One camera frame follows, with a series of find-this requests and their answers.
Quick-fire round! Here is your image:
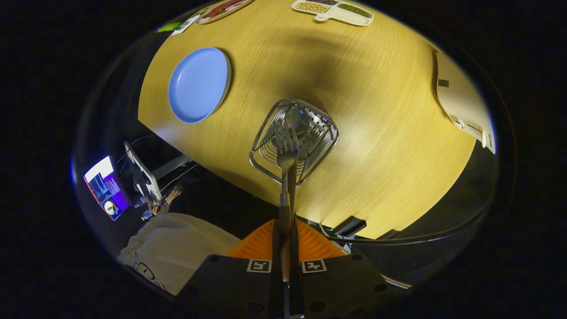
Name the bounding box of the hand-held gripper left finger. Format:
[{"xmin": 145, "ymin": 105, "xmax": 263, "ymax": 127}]
[{"xmin": 177, "ymin": 218, "xmax": 284, "ymax": 319}]

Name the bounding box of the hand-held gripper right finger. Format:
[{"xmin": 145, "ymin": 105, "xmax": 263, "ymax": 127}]
[{"xmin": 290, "ymin": 219, "xmax": 401, "ymax": 319}]

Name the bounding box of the wooden handled metal fork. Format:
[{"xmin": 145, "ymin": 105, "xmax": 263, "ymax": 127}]
[{"xmin": 274, "ymin": 125, "xmax": 300, "ymax": 284}]

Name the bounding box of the wooden handled metal spoon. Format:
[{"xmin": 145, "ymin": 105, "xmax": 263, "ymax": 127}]
[{"xmin": 283, "ymin": 106, "xmax": 311, "ymax": 231}]

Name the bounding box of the white backed monitor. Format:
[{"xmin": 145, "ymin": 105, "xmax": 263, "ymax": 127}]
[{"xmin": 124, "ymin": 141, "xmax": 163, "ymax": 205}]

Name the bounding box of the lit computer monitor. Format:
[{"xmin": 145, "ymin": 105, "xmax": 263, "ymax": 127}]
[{"xmin": 83, "ymin": 155, "xmax": 132, "ymax": 221}]

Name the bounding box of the blue round plate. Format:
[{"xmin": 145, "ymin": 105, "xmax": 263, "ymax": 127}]
[{"xmin": 168, "ymin": 47, "xmax": 232, "ymax": 124}]

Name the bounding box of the white toaster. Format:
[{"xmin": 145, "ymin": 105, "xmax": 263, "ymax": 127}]
[{"xmin": 433, "ymin": 51, "xmax": 497, "ymax": 155}]

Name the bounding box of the white square coaster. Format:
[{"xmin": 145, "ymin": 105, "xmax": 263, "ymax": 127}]
[{"xmin": 171, "ymin": 15, "xmax": 201, "ymax": 36}]

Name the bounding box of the white divided dish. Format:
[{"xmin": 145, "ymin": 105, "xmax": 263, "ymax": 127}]
[{"xmin": 291, "ymin": 0, "xmax": 374, "ymax": 27}]

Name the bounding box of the oval plate with food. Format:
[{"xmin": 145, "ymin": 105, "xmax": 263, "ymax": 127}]
[{"xmin": 195, "ymin": 0, "xmax": 254, "ymax": 24}]

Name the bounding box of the green beans heap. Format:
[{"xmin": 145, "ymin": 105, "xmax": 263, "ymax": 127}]
[{"xmin": 339, "ymin": 4, "xmax": 372, "ymax": 19}]

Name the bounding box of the yellow beans heap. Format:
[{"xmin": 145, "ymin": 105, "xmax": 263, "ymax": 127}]
[{"xmin": 296, "ymin": 1, "xmax": 330, "ymax": 14}]

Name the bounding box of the metal wire cutlery rack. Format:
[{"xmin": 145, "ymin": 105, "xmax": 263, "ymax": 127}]
[{"xmin": 249, "ymin": 98, "xmax": 339, "ymax": 187}]

